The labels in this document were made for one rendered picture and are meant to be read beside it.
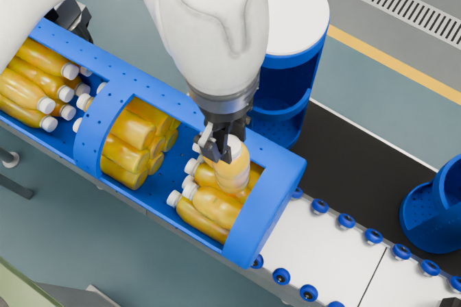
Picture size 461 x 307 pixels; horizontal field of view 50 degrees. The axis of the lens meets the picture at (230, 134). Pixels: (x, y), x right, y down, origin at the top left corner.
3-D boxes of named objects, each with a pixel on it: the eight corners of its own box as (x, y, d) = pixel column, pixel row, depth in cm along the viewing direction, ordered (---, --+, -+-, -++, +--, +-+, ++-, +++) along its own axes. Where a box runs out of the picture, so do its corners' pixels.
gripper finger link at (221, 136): (236, 112, 66) (231, 120, 65) (230, 153, 76) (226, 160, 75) (212, 99, 67) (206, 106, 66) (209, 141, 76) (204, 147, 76)
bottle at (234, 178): (245, 158, 102) (245, 125, 85) (253, 190, 99) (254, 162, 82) (213, 165, 101) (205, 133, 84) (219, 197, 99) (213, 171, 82)
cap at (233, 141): (238, 135, 84) (238, 131, 83) (243, 156, 83) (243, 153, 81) (216, 140, 84) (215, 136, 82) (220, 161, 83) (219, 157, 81)
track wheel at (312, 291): (319, 295, 116) (322, 290, 117) (302, 285, 117) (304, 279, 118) (312, 306, 118) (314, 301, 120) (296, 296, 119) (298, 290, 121)
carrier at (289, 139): (223, 125, 222) (269, 168, 214) (208, 13, 140) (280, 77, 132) (268, 86, 228) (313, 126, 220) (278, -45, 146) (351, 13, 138)
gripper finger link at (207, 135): (230, 106, 64) (208, 135, 62) (228, 127, 69) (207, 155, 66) (215, 98, 65) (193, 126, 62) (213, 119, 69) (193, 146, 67)
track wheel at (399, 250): (408, 263, 119) (412, 257, 118) (391, 253, 120) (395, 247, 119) (408, 255, 123) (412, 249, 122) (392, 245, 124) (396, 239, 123)
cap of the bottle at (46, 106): (44, 112, 125) (49, 116, 125) (36, 109, 122) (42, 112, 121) (52, 99, 126) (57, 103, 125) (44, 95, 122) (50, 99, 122)
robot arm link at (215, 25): (285, 76, 54) (230, -10, 59) (298, -15, 40) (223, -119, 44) (198, 118, 53) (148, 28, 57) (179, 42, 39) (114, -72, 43)
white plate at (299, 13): (210, 11, 139) (210, 13, 140) (280, 72, 131) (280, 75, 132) (278, -46, 145) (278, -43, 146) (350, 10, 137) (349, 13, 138)
